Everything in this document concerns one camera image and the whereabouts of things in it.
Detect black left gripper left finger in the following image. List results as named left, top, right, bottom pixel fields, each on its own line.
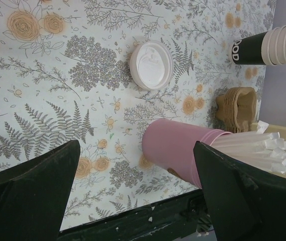
left=0, top=140, right=80, bottom=240

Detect white wrapped straws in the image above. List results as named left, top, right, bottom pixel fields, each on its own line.
left=211, top=121, right=281, bottom=164

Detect stack of paper cups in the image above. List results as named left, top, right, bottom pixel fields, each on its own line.
left=228, top=26, right=286, bottom=66

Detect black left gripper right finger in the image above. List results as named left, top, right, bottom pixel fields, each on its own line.
left=194, top=142, right=286, bottom=240

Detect brown cardboard cup carrier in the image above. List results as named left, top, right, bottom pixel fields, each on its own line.
left=216, top=87, right=257, bottom=133

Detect pink straw holder cup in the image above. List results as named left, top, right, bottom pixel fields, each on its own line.
left=142, top=119, right=230, bottom=189

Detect white plastic cup lids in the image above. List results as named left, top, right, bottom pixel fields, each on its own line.
left=129, top=41, right=174, bottom=90

